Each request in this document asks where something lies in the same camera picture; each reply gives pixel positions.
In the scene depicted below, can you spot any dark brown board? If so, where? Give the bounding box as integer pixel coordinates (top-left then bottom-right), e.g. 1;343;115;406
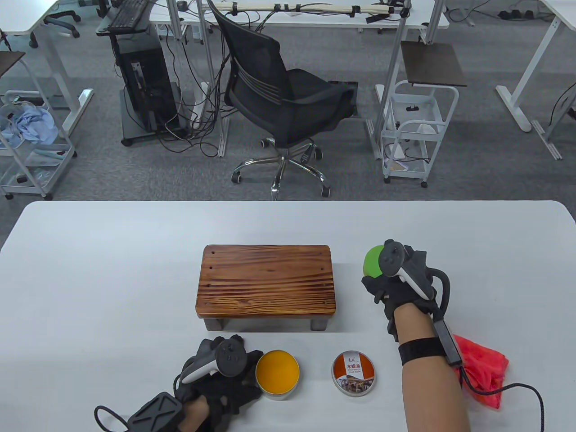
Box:
400;41;468;88

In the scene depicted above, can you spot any black chair base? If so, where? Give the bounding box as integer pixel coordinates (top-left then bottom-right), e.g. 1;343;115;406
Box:
28;9;82;48

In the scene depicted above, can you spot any brown wooden stool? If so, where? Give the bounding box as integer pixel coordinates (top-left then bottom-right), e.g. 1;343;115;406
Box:
195;244;338;332

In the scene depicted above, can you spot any white wire rolling cart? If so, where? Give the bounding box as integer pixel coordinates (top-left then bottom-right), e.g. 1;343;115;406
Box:
0;90;78;201

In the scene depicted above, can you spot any black floor box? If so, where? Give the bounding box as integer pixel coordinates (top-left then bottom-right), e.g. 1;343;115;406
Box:
328;80;360;118

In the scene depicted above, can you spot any black box wrist camera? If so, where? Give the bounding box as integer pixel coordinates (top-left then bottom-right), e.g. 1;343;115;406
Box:
434;319;463;365

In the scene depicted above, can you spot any black wrist strap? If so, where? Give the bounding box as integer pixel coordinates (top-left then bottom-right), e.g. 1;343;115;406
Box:
398;337;445;365

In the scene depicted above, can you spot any black and white controller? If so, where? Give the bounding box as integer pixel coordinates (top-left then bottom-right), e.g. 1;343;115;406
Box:
181;337;248;384
380;240;451;321

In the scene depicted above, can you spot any person's left forearm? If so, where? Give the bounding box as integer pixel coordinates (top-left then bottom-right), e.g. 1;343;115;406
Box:
180;396;213;432

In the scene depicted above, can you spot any black mesh office chair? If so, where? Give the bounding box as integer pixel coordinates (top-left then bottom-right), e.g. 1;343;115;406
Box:
206;0;357;198

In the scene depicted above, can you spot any black lattice wrist mount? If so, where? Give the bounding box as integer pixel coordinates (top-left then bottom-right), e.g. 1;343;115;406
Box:
127;392;185;432

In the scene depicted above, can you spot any white desk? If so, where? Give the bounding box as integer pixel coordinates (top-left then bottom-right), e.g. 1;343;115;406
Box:
0;0;95;135
148;0;450;34
495;0;576;134

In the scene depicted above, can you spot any white power strip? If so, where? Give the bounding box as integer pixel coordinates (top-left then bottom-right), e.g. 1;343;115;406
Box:
188;81;210;123

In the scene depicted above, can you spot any black keyboard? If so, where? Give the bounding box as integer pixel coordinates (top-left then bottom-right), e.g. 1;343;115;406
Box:
107;0;150;32

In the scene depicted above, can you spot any person's left hand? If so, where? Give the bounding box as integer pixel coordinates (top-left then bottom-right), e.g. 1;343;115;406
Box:
175;335;265;432

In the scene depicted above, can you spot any black cable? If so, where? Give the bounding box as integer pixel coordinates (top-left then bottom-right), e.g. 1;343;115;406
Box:
454;364;545;432
94;405;131;432

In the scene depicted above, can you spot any dark brown side table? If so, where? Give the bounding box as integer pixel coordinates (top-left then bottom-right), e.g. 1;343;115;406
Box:
0;51;26;79

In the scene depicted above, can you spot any aluminium frame post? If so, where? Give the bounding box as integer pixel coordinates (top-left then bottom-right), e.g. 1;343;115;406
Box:
365;0;412;161
423;0;447;45
530;90;576;161
166;0;198;131
198;0;228;158

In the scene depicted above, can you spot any light blue cloth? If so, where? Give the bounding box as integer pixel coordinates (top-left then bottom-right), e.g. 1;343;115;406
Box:
0;104;59;148

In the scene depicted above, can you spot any red cloth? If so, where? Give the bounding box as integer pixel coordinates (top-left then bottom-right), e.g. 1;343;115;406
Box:
452;334;509;409

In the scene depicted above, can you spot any black power strip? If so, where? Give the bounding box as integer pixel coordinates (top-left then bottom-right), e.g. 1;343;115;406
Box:
497;8;555;21

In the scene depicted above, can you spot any red label tin lid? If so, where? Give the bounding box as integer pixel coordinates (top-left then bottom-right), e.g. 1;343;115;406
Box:
332;350;377;397

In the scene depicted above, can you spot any round silver wood wax tin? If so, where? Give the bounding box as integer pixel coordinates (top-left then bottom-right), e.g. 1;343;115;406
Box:
255;350;301;401

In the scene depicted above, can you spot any person's right hand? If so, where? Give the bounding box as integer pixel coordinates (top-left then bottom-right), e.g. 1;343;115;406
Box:
361;245;440;345

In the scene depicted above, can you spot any tangle of black floor cables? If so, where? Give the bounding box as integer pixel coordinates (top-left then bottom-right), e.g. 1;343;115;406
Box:
155;18;237;158

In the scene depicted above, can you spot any green round sponge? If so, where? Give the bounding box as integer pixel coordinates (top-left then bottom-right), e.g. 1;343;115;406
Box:
364;245;387;278

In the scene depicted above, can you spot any black computer tower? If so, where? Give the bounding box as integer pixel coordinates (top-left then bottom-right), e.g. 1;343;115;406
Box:
116;44;180;134

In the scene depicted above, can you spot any grey rolling computer stand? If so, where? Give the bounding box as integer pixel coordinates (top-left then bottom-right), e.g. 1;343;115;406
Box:
95;13;186;147

